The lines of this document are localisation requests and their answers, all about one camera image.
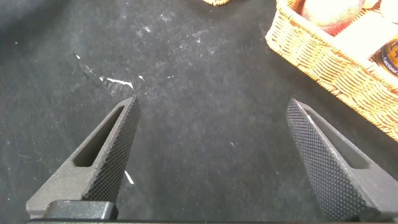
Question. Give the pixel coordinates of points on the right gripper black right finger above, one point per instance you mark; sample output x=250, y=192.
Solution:
x=335, y=174

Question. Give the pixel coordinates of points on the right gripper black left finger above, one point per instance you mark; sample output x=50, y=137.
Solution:
x=105, y=168

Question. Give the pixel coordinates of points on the gold drink can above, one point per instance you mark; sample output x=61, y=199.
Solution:
x=390, y=56

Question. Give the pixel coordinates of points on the red peach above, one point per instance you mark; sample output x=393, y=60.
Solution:
x=329, y=12

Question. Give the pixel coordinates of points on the small white paper scrap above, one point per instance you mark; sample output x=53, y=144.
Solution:
x=76, y=56
x=129, y=177

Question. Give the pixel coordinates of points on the clear plastic film scrap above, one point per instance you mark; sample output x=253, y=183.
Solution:
x=119, y=82

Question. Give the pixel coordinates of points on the black table cloth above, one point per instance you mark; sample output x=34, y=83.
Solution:
x=202, y=124

